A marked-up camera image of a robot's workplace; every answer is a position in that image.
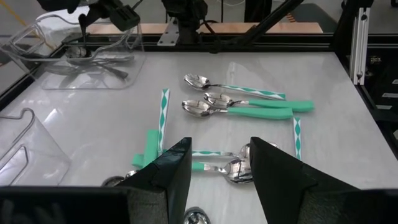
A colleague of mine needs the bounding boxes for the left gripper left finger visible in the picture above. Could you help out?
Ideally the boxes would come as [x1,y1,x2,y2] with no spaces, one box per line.
[118,137,193,224]

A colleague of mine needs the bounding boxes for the green foam handle spoon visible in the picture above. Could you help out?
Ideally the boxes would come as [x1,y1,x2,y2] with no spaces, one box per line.
[143,129,160,167]
[192,157,254,185]
[203,91,315,113]
[125,153,147,179]
[182,99,294,121]

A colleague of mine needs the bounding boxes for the green white patterned handle spoon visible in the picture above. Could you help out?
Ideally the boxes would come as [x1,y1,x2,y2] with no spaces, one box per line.
[183,73,286,100]
[157,88,171,156]
[292,116,303,161]

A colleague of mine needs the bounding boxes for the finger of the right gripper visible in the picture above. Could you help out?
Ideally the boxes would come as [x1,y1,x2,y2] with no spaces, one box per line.
[78,12,91,37]
[36,0,81,14]

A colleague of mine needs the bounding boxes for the plywood base board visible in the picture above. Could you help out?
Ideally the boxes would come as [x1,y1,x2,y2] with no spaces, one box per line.
[85,21,324,35]

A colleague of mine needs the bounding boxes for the silver mounting bracket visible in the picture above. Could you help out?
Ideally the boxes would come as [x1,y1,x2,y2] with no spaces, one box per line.
[157,18,181,47]

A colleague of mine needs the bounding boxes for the black metal spoon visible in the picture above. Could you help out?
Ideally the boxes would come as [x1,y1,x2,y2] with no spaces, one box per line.
[58,60,130,79]
[63,45,136,65]
[101,175,126,187]

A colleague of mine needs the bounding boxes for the spoons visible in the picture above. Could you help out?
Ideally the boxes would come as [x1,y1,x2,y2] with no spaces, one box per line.
[192,141,280,159]

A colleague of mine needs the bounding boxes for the silver aluminium post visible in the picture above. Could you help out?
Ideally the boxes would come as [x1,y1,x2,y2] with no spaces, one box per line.
[349,6,371,86]

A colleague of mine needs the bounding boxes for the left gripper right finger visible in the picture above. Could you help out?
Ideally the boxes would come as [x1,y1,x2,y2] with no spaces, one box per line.
[249,136,359,224]

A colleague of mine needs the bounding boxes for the black table frame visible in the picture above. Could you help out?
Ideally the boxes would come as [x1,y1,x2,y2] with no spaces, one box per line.
[0,0,398,162]

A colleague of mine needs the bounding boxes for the clear plastic bin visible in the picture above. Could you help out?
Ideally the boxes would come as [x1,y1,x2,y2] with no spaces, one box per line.
[0,107,72,187]
[0,14,147,91]

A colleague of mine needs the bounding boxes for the pile of teal-handled cutlery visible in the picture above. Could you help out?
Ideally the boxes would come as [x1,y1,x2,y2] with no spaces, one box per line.
[182,206,212,224]

